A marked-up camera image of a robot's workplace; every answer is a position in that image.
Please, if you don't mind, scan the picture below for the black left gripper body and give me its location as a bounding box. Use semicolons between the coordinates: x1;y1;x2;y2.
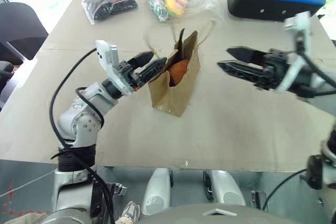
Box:
118;60;145;89

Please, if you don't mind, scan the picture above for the brown cardboard sheet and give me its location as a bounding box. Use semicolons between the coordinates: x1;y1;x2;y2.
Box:
0;0;336;174

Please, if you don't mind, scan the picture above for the silver right robot leg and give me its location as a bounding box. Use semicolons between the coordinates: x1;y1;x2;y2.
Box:
206;169;247;207

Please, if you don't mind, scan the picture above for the clear plastic bag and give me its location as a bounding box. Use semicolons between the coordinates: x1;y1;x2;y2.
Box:
143;0;224;24

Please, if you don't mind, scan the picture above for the grey robot torso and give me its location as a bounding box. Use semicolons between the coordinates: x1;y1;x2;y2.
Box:
135;202;330;224

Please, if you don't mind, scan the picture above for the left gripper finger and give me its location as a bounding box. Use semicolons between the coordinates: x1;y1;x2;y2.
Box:
136;57;168;83
128;50;155;69

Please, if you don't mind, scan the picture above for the thin black cable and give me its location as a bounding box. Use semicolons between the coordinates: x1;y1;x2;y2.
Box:
263;168;313;212

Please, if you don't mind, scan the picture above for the silver left robot leg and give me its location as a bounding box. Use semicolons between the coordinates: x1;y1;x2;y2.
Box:
141;167;173;216

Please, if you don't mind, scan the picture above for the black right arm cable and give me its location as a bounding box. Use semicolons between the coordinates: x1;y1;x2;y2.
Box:
295;35;336;90

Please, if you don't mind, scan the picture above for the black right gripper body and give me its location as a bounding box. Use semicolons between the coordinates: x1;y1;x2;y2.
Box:
254;48;291;91

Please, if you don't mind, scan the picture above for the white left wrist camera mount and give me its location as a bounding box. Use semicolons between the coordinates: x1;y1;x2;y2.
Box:
95;39;138;96

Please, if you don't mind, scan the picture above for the silver robot leg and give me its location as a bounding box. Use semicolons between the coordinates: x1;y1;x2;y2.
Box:
141;167;173;216
206;169;247;207

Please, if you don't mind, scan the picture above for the black item in plastic bag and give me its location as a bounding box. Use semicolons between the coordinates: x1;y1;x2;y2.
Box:
81;0;139;26

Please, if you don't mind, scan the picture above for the metal table clamp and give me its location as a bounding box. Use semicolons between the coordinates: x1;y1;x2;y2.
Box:
250;189;268;212
111;182;129;196

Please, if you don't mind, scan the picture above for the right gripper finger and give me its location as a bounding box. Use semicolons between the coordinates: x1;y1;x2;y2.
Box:
226;46;266;65
216;61;266;83

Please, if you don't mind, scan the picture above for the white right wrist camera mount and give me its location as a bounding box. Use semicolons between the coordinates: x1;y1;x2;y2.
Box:
278;12;313;91

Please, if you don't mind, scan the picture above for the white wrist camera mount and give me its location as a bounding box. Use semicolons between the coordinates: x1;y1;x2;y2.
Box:
95;39;138;96
278;12;313;91

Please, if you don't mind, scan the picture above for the black office chair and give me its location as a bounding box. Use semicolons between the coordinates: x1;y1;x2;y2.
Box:
0;2;49;65

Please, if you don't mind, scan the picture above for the brown paper bag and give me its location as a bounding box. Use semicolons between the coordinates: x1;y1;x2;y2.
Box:
143;20;218;118

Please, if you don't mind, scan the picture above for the grey sneaker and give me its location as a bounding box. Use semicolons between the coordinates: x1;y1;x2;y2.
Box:
117;200;141;224

